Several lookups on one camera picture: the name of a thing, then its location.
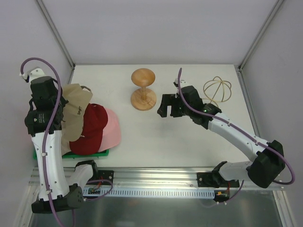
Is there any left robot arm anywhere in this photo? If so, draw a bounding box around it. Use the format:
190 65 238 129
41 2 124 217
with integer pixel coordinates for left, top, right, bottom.
25 76 99 214

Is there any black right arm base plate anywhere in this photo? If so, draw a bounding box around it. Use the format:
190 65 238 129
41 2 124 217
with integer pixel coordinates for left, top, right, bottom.
196 172 240 188

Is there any right aluminium frame post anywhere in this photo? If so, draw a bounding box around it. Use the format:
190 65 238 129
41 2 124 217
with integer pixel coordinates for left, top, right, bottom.
238 0 286 71

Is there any aluminium rail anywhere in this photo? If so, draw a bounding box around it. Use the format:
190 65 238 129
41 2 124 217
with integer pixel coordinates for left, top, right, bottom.
28 167 286 191

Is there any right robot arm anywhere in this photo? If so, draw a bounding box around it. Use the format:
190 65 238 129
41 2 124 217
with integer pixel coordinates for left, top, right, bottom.
157 86 285 188

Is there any left aluminium frame post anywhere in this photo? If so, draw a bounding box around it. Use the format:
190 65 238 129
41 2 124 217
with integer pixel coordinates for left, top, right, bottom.
35 0 75 70

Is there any green plastic tray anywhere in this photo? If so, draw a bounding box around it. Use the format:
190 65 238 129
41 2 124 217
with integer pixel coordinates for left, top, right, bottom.
32 148 110 161

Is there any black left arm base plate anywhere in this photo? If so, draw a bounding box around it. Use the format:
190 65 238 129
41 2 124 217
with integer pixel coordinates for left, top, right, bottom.
91 170 114 185

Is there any pink cap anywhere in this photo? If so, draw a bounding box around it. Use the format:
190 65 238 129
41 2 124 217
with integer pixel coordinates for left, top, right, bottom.
98 108 121 152

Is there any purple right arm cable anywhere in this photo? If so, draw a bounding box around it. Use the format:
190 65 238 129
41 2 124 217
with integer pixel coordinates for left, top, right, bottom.
178 68 297 185

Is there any gold wire sphere stand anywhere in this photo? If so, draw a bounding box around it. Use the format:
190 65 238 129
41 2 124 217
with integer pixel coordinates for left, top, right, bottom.
203 76 232 105

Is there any aluminium frame post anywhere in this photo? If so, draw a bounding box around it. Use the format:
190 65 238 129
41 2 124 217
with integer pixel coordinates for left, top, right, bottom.
238 0 286 71
35 0 75 70

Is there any wooden hat stand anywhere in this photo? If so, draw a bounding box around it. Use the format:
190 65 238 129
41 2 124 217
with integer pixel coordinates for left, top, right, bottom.
131 68 157 111

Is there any white slotted cable duct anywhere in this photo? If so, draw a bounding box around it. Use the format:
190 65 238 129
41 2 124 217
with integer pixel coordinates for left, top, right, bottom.
81 186 215 199

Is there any dark red cap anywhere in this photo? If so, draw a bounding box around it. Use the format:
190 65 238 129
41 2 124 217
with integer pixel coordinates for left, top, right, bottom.
69 104 108 156

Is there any beige sport cap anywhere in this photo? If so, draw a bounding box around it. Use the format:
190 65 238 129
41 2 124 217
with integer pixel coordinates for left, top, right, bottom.
61 84 93 155

